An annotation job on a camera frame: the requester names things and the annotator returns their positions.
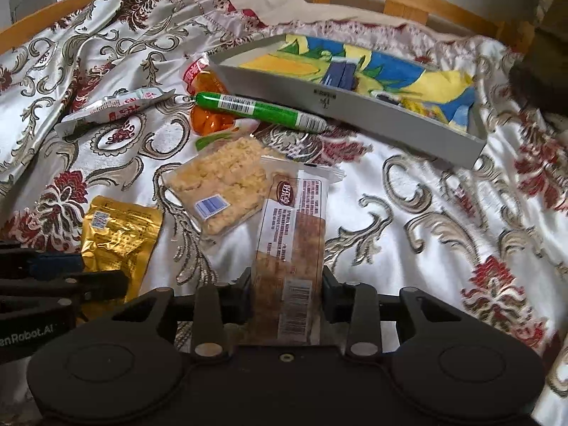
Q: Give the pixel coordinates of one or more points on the white pink snack packet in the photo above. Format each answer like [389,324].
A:
[115,106]

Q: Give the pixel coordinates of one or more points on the green sausage stick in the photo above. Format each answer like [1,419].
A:
[248,108]

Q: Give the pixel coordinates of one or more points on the small dark blue packet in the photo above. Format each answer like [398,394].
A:
[387,98]

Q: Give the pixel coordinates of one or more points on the dark olive cloth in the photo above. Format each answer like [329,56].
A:
[546,53]

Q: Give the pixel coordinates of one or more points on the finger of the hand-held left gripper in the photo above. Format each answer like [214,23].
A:
[57,264]
[97,286]

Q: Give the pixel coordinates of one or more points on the colourful printed tray liner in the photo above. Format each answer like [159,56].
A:
[284,64]

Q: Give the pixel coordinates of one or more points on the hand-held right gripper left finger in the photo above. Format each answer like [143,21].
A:
[242,297]

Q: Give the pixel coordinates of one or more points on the floral satin bedspread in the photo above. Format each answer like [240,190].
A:
[399,230]

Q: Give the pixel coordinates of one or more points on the grey tray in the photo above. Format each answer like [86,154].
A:
[355,111]

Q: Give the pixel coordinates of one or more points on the cream pillow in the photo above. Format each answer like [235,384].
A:
[284,4]

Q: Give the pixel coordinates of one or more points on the orange snack packet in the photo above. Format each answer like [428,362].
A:
[211,84]

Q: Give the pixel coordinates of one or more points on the wooden bed headboard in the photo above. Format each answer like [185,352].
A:
[406,13]

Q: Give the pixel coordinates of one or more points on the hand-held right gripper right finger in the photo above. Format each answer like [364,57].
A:
[331,296]

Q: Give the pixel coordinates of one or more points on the gold foil snack packet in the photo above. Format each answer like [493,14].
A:
[115,239]

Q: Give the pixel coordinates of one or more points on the clear rice cracker packet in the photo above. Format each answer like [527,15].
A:
[222,182]

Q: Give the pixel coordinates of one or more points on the brown cake bar packet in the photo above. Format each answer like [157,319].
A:
[288,239]

